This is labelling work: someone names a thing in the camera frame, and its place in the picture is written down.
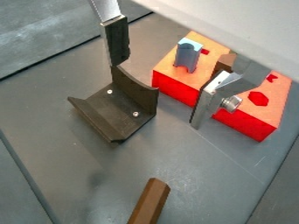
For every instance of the red shape sorter block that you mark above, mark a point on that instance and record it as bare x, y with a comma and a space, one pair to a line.
258, 115

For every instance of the blue arch shaped peg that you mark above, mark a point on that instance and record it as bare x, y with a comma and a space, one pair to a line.
189, 51

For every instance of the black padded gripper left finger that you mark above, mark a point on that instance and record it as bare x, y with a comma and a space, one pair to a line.
114, 29

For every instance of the brown hexagon prism peg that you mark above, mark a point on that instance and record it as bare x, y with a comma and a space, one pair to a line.
151, 202

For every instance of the black curved holder stand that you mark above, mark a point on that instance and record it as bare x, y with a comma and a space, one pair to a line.
121, 108

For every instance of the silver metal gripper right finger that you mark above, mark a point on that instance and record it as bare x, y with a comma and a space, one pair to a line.
235, 75

